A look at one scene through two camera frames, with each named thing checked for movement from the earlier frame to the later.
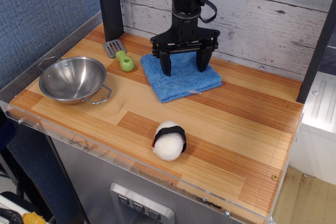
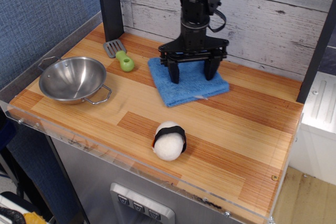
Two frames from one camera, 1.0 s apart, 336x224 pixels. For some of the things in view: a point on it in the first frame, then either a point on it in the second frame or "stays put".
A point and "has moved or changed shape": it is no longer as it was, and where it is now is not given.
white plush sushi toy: [169, 141] stays put
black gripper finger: [166, 63] to [174, 70]
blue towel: [186, 78] has moved or changed shape
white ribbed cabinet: [314, 152] stays put
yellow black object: [14, 217] stays put
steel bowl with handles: [71, 80] stays put
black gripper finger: [203, 55] to [211, 67]
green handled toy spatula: [115, 49] stays put
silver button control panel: [128, 206] stays put
